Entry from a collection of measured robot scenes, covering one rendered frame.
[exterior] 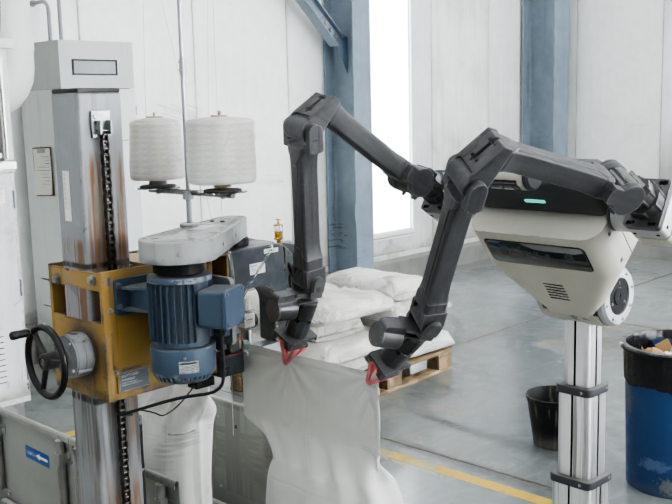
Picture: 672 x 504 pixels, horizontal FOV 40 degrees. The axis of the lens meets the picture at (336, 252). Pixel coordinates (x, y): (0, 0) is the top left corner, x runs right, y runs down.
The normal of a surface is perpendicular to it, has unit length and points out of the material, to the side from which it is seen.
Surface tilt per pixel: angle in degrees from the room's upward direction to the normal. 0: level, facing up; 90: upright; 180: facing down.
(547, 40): 90
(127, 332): 90
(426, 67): 90
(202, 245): 90
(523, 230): 40
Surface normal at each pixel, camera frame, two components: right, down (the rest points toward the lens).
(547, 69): -0.69, 0.13
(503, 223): -0.48, -0.68
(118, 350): 0.72, 0.09
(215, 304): -0.33, 0.15
